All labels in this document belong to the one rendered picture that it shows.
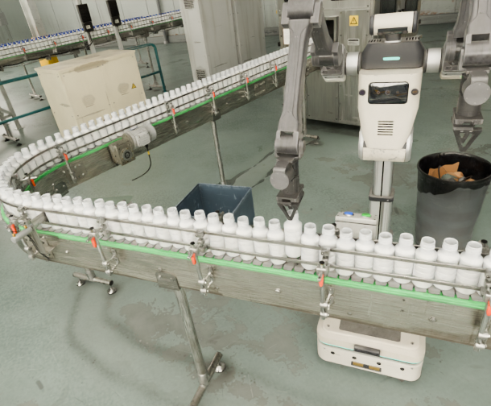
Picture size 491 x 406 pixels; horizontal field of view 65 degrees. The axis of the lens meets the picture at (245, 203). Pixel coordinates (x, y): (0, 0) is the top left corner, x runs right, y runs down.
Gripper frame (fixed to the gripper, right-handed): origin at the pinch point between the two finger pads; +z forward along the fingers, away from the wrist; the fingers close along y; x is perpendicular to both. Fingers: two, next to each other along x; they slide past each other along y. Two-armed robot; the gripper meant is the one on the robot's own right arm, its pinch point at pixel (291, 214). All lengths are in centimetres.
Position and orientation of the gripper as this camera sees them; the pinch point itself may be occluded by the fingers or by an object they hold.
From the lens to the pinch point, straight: 126.7
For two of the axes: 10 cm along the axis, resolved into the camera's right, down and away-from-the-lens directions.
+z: 1.0, 8.7, 4.8
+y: -3.6, 4.8, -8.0
